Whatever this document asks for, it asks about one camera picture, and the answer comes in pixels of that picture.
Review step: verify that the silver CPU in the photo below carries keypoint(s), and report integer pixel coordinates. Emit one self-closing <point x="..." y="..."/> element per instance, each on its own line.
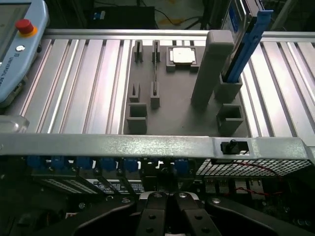
<point x="183" y="56"/>

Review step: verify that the grey printed parts rack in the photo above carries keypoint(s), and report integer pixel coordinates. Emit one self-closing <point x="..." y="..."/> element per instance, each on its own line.
<point x="172" y="110"/>

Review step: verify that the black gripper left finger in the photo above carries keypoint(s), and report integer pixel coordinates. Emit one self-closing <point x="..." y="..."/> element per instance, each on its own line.
<point x="152" y="216"/>

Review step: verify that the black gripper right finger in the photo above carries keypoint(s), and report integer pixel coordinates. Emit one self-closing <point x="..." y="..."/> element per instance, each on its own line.
<point x="197" y="216"/>

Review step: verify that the grey teach pendant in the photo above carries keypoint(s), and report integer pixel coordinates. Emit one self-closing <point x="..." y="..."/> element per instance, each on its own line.
<point x="14" y="73"/>

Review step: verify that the hard disk with blue caddy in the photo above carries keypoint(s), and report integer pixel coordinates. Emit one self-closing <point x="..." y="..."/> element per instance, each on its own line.
<point x="246" y="49"/>

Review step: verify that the open black PC case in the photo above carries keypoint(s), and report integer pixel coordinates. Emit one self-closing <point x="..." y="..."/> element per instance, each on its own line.
<point x="147" y="147"/>

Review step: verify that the black equipment box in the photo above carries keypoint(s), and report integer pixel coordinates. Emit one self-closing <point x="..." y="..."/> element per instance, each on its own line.
<point x="123" y="17"/>

